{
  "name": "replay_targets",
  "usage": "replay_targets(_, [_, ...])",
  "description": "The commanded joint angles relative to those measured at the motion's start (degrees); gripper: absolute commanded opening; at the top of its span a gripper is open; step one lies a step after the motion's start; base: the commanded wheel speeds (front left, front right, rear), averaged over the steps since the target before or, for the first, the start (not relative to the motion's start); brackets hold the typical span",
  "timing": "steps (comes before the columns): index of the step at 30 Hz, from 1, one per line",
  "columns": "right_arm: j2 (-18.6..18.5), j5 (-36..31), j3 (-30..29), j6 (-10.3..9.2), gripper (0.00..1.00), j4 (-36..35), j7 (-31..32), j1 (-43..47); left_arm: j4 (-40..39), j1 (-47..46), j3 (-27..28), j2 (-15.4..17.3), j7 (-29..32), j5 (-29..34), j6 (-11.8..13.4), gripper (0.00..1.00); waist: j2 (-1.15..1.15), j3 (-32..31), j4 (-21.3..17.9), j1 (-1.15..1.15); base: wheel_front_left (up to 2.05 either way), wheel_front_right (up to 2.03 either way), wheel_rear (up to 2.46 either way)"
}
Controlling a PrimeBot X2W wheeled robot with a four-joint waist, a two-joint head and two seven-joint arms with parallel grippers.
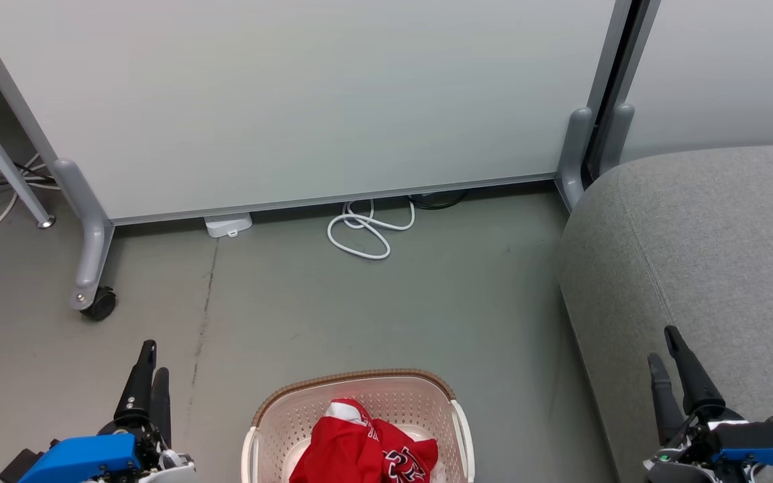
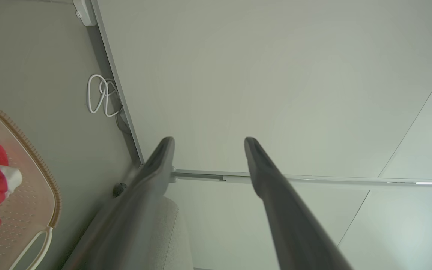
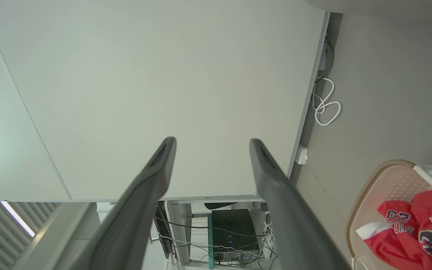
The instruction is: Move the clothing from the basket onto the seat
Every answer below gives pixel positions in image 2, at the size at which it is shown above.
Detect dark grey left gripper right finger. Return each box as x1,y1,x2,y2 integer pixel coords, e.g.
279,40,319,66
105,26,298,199
244,136,354,270

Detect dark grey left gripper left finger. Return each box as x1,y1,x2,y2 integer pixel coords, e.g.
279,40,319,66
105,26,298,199
61,136,175,270

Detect grey fabric sofa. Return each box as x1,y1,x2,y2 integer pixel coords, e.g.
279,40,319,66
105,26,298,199
155,197,195,270

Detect grey partition foot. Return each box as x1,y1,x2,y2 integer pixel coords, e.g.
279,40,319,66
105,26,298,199
112,162,143,198

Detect beige perforated laundry basket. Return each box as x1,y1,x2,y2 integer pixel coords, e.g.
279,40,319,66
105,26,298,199
0,100,62,270

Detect wide white partition panel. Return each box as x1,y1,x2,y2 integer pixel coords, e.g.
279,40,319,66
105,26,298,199
90,0,432,188

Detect looped white cable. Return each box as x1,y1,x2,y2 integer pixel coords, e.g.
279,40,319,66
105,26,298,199
87,74,123,118

